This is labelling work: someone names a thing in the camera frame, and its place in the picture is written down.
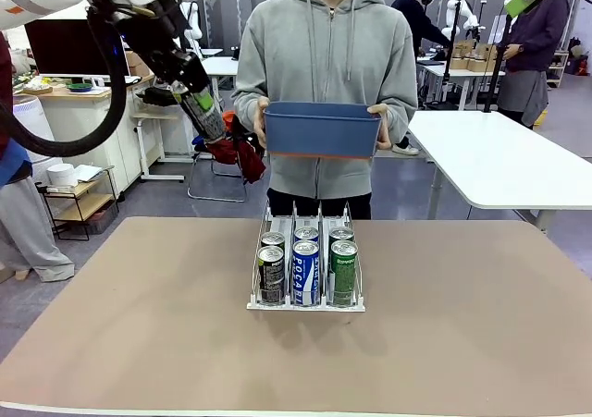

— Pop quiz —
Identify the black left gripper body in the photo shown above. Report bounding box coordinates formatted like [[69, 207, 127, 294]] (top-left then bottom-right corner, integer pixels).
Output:
[[120, 0, 212, 96]]

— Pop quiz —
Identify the black beverage can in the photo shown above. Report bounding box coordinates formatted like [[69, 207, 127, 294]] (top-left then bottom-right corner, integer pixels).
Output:
[[180, 92, 231, 150], [257, 245, 287, 306], [260, 231, 287, 251]]

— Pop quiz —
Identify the blue bin with orange handles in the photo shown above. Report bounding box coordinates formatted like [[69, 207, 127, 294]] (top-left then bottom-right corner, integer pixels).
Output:
[[264, 101, 384, 161]]

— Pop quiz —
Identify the person's left forearm grey sleeve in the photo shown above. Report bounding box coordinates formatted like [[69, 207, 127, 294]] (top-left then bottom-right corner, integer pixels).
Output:
[[385, 79, 420, 137]]

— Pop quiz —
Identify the person's right forearm grey sleeve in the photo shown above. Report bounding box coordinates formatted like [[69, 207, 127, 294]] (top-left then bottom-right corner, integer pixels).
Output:
[[230, 77, 268, 130]]

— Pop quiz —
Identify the blue Pocari beverage can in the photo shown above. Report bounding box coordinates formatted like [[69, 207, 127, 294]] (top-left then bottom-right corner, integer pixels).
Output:
[[293, 226, 321, 245], [291, 239, 322, 308]]

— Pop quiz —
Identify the green beverage can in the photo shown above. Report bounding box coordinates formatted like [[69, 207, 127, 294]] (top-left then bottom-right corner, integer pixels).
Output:
[[329, 239, 360, 307], [327, 226, 355, 247]]

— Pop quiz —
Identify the person's right hand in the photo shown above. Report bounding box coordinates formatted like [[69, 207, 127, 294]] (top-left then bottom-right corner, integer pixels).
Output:
[[253, 96, 272, 150]]

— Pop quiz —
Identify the person's left hand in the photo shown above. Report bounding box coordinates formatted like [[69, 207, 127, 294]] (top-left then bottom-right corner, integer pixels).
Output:
[[366, 103, 394, 152]]

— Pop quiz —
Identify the black bag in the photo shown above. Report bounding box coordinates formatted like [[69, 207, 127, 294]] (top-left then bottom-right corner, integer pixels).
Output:
[[137, 86, 187, 109]]

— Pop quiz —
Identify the small wooden side table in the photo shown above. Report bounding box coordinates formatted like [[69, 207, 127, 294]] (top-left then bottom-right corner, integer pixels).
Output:
[[130, 109, 196, 181]]

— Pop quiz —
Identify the brown cardboard box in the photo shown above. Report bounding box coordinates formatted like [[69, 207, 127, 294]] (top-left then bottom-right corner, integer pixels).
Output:
[[124, 50, 154, 79]]

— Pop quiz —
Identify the white background desk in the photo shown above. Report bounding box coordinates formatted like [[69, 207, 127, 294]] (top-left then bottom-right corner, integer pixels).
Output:
[[200, 55, 247, 91]]

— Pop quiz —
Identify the person in purple hoodie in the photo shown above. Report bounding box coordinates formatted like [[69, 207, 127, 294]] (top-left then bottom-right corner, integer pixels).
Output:
[[496, 0, 572, 129]]

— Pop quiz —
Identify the small cardboard box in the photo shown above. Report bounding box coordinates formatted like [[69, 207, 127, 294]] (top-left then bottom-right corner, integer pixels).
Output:
[[450, 41, 478, 72], [473, 43, 500, 74]]

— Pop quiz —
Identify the black tripod pole stand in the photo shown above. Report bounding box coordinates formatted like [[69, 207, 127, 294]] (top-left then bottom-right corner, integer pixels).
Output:
[[482, 13, 515, 115], [425, 0, 464, 111]]

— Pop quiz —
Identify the red jacket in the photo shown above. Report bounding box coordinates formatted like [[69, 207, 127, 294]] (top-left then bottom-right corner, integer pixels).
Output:
[[204, 132, 268, 186]]

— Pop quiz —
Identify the white background table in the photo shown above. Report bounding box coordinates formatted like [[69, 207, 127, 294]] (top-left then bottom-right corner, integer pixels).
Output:
[[417, 59, 508, 111]]

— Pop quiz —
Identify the white cabinet with wooden top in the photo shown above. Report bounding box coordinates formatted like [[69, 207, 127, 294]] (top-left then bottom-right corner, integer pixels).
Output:
[[13, 75, 161, 197]]

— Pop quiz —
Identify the standing person in dark jacket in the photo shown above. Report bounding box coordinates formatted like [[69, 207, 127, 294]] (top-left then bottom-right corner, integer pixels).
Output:
[[390, 0, 453, 58]]

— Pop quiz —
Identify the black computer monitor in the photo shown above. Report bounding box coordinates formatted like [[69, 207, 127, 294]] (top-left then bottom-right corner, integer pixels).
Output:
[[23, 17, 131, 80]]

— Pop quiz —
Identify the white paper sheet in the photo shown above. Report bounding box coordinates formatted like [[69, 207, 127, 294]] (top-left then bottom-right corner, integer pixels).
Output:
[[73, 164, 105, 184]]

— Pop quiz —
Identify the person in grey hoodie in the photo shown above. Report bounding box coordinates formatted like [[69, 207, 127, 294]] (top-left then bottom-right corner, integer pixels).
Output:
[[230, 0, 420, 222]]

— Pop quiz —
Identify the white cylinder roll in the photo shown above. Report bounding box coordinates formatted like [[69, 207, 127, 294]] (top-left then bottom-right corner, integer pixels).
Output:
[[45, 163, 79, 189]]

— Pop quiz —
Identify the white air purifier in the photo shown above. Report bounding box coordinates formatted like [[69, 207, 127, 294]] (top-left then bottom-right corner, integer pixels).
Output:
[[12, 94, 62, 168]]

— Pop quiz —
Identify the large white table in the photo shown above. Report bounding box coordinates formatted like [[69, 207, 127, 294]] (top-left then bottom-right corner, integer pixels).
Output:
[[406, 109, 592, 233]]

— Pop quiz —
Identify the person in red top and grey trousers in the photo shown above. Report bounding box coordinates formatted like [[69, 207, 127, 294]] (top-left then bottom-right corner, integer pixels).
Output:
[[0, 31, 76, 284]]

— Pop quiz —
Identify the black metal frame chair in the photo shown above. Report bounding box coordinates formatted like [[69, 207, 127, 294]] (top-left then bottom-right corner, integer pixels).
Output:
[[186, 110, 268, 204]]

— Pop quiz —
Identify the black braided left arm hose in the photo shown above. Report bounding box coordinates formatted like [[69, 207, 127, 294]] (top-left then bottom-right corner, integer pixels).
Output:
[[0, 0, 130, 158]]

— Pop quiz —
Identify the black frame wooden side rack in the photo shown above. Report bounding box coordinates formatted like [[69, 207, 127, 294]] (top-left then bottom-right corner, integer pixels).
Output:
[[37, 166, 118, 243]]

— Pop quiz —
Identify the white wire can dispenser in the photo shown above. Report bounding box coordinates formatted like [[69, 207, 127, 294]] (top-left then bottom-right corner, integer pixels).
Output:
[[246, 199, 367, 314]]

